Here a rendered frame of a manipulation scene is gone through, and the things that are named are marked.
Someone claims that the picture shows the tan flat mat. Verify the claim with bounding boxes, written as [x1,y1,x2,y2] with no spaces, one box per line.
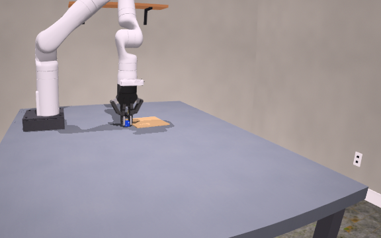
[132,116,170,128]

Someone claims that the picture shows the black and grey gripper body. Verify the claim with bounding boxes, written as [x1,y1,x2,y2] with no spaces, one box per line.
[116,84,138,107]

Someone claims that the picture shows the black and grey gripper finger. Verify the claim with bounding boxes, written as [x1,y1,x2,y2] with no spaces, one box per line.
[128,98,144,125]
[110,98,126,126]

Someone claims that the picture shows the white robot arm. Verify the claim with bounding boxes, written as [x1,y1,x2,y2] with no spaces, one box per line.
[35,0,144,116]

